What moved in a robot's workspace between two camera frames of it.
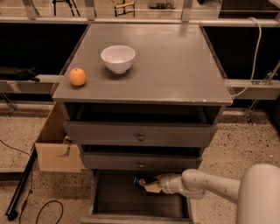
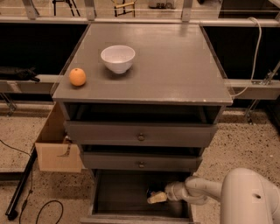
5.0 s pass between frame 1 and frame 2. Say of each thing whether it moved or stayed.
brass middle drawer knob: stayed
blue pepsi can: moved
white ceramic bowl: stayed
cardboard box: stayed
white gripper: moved
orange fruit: stayed
